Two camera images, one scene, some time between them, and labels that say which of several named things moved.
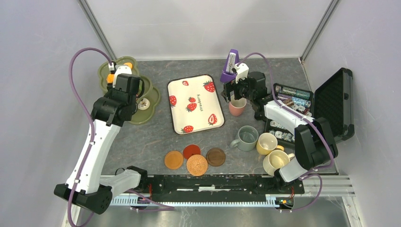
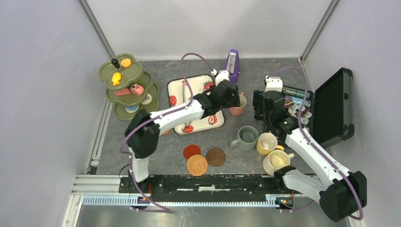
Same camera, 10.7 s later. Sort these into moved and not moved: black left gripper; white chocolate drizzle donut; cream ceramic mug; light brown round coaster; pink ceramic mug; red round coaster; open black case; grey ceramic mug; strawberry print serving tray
Moved: white chocolate drizzle donut; black left gripper; light brown round coaster
Not moved: cream ceramic mug; grey ceramic mug; strawberry print serving tray; pink ceramic mug; red round coaster; open black case
